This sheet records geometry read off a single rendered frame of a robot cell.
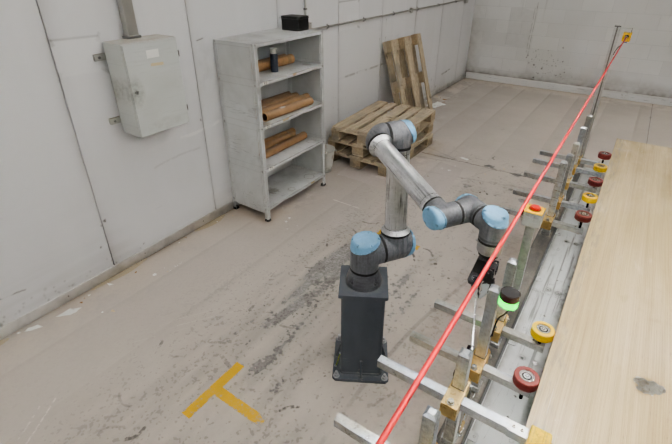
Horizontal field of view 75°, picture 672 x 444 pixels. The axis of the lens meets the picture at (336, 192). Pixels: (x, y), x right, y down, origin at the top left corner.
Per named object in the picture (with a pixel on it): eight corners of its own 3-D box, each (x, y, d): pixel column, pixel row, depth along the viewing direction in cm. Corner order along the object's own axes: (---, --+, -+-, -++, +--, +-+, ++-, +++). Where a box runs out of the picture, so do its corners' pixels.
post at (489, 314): (467, 387, 164) (488, 287, 141) (470, 381, 166) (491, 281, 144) (476, 392, 162) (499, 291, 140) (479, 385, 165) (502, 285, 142)
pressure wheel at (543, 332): (534, 360, 163) (541, 337, 157) (521, 343, 170) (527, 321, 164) (553, 356, 164) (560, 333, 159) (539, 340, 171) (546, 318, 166)
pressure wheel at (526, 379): (505, 400, 148) (511, 377, 142) (511, 383, 154) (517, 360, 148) (530, 412, 144) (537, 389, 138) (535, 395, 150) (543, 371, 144)
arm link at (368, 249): (344, 260, 232) (345, 233, 224) (373, 253, 238) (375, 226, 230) (357, 277, 220) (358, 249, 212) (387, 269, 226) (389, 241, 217)
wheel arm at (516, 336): (433, 309, 186) (434, 301, 184) (436, 304, 189) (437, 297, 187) (541, 355, 165) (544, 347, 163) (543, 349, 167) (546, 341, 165)
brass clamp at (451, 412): (436, 412, 130) (438, 401, 128) (453, 380, 140) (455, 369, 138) (456, 423, 127) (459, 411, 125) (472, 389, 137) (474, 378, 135)
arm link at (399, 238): (374, 253, 238) (376, 118, 206) (402, 246, 244) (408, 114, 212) (387, 268, 225) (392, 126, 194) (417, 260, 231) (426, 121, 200)
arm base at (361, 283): (344, 291, 226) (345, 276, 221) (346, 268, 242) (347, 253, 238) (382, 293, 224) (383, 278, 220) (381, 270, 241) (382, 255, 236)
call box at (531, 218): (520, 226, 180) (523, 209, 176) (524, 218, 185) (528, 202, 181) (538, 231, 176) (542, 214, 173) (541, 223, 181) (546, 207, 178)
